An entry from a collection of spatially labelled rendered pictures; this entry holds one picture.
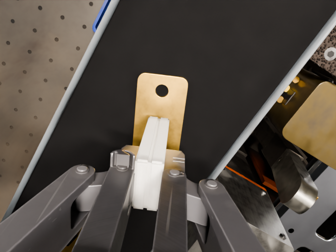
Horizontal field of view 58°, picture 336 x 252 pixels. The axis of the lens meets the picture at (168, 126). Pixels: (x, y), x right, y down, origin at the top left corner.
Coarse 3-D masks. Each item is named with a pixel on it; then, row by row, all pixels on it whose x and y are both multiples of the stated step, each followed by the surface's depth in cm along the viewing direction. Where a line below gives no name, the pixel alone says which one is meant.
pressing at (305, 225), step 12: (312, 168) 43; (324, 168) 42; (324, 180) 43; (324, 192) 44; (276, 204) 45; (324, 204) 45; (288, 216) 46; (300, 216) 46; (312, 216) 46; (324, 216) 45; (288, 228) 46; (300, 228) 46; (312, 228) 46; (300, 240) 47; (312, 240) 47; (324, 240) 47
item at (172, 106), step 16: (144, 80) 23; (160, 80) 23; (176, 80) 23; (144, 96) 23; (160, 96) 23; (176, 96) 23; (144, 112) 24; (160, 112) 24; (176, 112) 23; (144, 128) 24; (176, 128) 24; (176, 144) 24
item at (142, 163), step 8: (152, 120) 21; (152, 128) 20; (144, 136) 18; (152, 136) 18; (144, 144) 17; (152, 144) 18; (144, 152) 16; (136, 160) 16; (144, 160) 15; (136, 168) 16; (144, 168) 15; (136, 176) 16; (144, 176) 16; (136, 184) 16; (144, 184) 16; (136, 192) 16; (144, 192) 16; (136, 200) 16; (144, 200) 16
